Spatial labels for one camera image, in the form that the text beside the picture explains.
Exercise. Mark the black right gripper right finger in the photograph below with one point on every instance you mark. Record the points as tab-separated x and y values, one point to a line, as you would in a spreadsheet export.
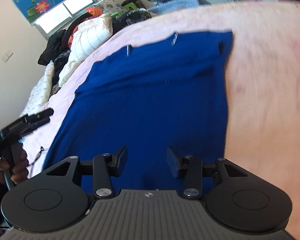
191	170

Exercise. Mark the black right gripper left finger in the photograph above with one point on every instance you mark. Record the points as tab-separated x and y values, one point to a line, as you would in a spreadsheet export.
102	167

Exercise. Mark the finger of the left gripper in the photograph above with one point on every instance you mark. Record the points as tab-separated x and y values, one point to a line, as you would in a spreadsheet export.
26	120
33	127

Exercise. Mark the blue knit garment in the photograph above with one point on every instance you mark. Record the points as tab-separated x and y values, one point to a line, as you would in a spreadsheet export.
148	98

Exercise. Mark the bright window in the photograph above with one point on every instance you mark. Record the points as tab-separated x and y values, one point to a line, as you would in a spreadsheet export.
60	16

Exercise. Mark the pink floral bed sheet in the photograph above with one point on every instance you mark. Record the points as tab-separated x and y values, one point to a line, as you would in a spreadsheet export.
262	85

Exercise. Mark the white quilted duvet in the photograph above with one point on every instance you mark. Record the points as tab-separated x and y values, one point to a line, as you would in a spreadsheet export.
91	34

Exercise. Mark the orange garment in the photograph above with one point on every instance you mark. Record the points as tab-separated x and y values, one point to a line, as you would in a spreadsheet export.
94	11

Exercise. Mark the green plastic object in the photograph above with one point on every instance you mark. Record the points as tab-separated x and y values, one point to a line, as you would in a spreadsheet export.
126	8

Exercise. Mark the floral patterned pillow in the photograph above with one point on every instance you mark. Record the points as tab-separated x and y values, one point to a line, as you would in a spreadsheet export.
110	7

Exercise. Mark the light blue blanket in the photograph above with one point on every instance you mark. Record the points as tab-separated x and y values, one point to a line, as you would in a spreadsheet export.
175	5

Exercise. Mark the white wall switch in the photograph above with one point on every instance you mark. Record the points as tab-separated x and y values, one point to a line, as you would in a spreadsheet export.
7	55

